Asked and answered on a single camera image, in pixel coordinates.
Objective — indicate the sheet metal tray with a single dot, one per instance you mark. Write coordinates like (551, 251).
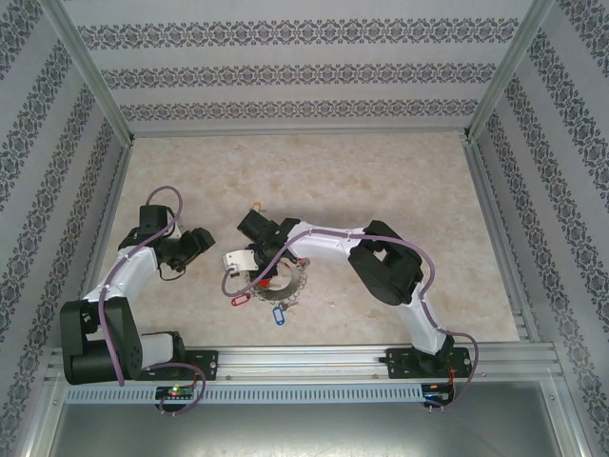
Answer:
(304, 433)

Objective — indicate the aluminium side rail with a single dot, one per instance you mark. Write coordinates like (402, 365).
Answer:
(486, 190)
(114, 190)

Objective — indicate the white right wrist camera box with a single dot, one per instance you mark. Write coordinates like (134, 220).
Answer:
(240, 259)

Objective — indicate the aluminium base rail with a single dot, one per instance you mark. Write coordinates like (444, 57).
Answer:
(304, 362)

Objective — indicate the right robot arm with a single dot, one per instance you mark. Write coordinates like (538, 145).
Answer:
(328, 243)

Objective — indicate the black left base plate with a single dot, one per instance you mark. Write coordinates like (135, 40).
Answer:
(207, 364)

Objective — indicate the left circuit board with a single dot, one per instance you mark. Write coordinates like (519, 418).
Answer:
(173, 392)

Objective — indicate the yellow key tag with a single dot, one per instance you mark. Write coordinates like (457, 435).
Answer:
(255, 205)

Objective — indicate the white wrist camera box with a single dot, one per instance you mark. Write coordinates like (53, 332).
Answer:
(175, 232)
(240, 259)

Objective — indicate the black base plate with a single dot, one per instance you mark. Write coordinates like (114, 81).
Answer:
(399, 364)
(207, 364)

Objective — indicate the large metal keyring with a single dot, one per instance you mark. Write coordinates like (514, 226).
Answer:
(285, 292)

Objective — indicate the red key tag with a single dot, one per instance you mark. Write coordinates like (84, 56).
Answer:
(240, 301)

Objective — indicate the circuit board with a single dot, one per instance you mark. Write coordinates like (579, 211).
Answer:
(173, 392)
(435, 396)

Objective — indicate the blue key tag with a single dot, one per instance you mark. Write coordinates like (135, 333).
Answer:
(279, 316)

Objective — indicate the right circuit board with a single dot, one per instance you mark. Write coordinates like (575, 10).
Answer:
(435, 396)

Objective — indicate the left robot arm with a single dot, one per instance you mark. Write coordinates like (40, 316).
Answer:
(133, 271)

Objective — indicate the aluminium back rail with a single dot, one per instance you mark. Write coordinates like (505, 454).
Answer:
(300, 132)

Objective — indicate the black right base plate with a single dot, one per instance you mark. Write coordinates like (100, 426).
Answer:
(399, 364)

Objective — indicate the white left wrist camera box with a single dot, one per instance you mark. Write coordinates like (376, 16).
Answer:
(175, 232)

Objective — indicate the aluminium frame post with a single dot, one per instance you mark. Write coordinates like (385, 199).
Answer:
(505, 71)
(90, 71)

